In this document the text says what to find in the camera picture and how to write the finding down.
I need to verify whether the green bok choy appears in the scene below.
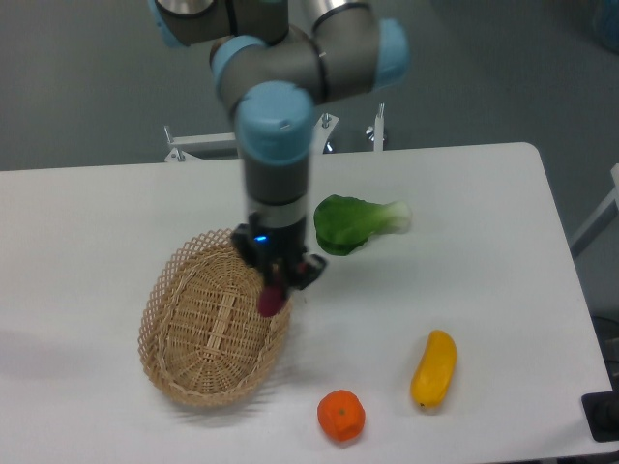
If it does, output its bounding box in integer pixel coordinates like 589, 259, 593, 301
313, 195, 412, 256

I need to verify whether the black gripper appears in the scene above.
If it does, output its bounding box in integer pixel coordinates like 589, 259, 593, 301
231, 200, 328, 296

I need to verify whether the yellow mango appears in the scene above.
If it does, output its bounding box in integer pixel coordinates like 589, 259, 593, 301
410, 330, 457, 409

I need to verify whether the purple sweet potato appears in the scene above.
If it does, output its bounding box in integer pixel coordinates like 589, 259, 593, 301
257, 274, 287, 318

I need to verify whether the orange tangerine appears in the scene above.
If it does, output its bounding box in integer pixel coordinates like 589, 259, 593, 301
316, 390, 366, 443

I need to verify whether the white metal base frame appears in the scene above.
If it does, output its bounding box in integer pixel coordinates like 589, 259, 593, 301
163, 101, 387, 163

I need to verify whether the woven wicker basket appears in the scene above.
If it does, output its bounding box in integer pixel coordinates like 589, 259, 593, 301
138, 229, 292, 408

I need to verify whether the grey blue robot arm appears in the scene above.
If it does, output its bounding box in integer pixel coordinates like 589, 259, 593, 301
149, 1, 410, 299

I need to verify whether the white frame at right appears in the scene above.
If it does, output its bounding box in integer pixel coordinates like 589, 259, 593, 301
569, 164, 618, 259

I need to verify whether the black clamp at table edge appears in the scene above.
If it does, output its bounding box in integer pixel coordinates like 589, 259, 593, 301
581, 391, 618, 443

